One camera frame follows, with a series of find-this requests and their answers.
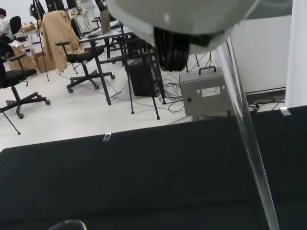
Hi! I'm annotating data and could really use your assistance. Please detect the blue-legged tripod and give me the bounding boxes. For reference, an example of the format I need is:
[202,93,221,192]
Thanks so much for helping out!
[127,43,201,120]

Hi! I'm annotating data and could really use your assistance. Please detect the black computer tower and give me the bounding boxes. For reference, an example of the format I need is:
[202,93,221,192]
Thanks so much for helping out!
[126,59,166,97]

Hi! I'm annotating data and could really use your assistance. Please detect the grey metal case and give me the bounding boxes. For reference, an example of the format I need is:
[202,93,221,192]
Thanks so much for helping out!
[178,66,237,118]

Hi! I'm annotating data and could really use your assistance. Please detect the black bench cloth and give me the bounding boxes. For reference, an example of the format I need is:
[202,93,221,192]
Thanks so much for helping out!
[0,104,307,230]

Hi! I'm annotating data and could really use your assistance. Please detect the white-top desk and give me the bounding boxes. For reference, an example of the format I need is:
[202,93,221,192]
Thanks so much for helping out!
[79,20,168,106]

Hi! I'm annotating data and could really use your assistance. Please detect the black office chair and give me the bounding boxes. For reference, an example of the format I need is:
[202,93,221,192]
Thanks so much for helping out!
[0,39,51,120]
[55,11,116,94]

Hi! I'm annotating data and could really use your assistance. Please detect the brown cardboard box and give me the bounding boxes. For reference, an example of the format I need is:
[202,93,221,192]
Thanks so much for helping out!
[30,46,57,73]
[7,55,38,78]

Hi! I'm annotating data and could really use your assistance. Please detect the tan coat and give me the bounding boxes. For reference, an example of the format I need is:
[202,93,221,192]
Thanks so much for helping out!
[42,10,85,72]

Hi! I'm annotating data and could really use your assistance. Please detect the clear glass beaker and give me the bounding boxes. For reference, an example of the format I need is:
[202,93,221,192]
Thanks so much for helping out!
[47,219,87,230]

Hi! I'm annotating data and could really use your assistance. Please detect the person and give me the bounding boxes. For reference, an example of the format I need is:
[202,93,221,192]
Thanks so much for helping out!
[0,8,12,44]

